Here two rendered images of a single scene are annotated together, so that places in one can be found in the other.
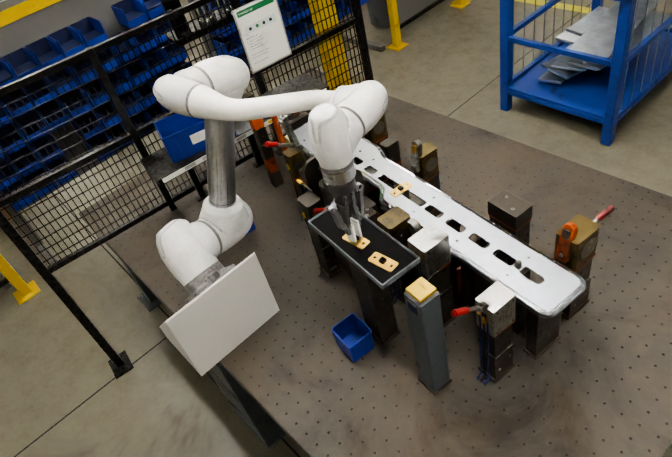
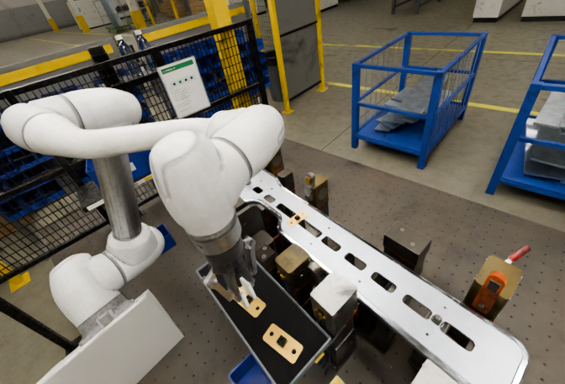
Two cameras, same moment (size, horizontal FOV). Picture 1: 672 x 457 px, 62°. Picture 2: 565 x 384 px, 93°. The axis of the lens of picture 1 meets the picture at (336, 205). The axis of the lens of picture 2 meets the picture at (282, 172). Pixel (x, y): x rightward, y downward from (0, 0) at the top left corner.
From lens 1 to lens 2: 0.99 m
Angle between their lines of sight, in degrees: 7
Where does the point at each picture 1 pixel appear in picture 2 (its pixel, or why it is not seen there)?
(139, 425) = not seen: outside the picture
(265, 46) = (188, 98)
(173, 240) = (62, 281)
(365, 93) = (252, 118)
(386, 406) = not seen: outside the picture
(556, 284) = (492, 352)
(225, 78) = (100, 109)
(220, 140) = (109, 177)
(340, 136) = (204, 186)
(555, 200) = (420, 218)
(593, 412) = not seen: outside the picture
